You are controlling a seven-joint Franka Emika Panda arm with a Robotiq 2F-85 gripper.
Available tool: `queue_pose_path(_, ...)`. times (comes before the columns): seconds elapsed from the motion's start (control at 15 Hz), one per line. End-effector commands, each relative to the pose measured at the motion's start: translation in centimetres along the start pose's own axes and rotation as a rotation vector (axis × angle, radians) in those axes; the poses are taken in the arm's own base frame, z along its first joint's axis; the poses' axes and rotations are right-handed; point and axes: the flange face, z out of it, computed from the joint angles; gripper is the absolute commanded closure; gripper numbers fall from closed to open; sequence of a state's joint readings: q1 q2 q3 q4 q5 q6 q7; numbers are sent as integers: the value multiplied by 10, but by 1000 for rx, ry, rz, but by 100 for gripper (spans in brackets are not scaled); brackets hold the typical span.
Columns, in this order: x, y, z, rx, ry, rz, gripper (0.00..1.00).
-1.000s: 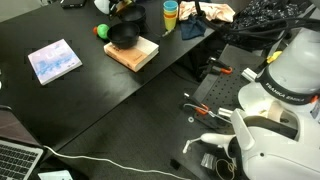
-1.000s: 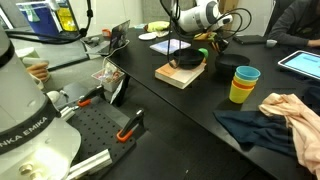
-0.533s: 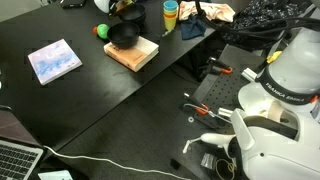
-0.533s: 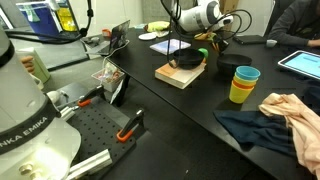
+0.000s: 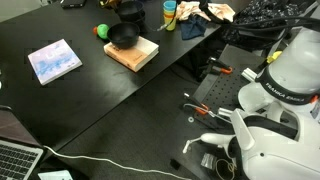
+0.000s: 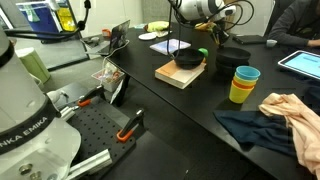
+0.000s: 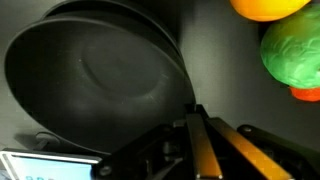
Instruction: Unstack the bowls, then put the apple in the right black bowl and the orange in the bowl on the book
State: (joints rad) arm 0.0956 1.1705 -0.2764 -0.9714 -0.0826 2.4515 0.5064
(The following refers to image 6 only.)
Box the pale green bin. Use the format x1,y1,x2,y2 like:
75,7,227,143
14,46,52,84

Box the clear snack box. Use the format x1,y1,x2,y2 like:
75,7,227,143
91,62,126,93

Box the white framed tablet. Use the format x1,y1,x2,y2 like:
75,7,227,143
277,49,320,82

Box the black tablet case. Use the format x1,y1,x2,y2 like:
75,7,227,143
231,34,268,46

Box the silver laptop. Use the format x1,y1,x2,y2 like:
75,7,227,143
84,19,132,57

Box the navy blue cloth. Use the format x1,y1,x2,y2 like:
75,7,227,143
213,109,298,158

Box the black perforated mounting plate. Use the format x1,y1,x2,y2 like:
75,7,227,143
65,95,138,163

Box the white plate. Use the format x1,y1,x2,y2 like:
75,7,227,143
137,32,158,42

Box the white charger cable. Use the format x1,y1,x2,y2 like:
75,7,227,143
100,39,131,79

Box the wooden block board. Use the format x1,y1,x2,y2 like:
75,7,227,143
154,59,207,90

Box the blue bin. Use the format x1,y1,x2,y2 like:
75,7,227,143
15,1,62,44

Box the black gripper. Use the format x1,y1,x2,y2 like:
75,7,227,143
209,22,232,50

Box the silver metal cylinder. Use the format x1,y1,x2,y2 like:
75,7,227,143
59,105,80,122

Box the yellow plastic cup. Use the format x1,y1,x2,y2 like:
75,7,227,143
228,81,255,105

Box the pink cloth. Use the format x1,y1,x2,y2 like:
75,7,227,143
258,92,320,180

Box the orange plastic cup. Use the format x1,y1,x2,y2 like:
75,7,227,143
231,79,257,91

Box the blue and white book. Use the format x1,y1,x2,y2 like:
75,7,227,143
149,38,192,56

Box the black clamp orange handle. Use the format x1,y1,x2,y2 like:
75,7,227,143
116,108,145,144
76,84,106,108

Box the yellow container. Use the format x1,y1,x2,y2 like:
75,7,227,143
55,6,78,33

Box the blue plastic cup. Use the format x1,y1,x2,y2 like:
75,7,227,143
235,65,262,82

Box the black bowl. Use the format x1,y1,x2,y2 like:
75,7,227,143
172,47,206,71
215,59,250,77
215,46,252,66

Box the aluminium extrusion bar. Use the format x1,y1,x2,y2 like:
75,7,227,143
67,148,113,180

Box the yellow cloth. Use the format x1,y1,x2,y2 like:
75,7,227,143
144,20,173,33

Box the white napkin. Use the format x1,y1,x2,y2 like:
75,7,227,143
154,30,174,38

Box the small grey cup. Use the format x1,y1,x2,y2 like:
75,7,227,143
265,38,279,49

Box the person in grey sweater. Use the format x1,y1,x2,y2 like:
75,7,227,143
267,0,320,48

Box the light green plastic cup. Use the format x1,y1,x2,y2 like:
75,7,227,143
233,74,259,87

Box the small red cup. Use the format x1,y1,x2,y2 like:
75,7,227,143
101,28,113,38

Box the green toy apple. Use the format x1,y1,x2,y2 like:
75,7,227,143
198,47,210,58

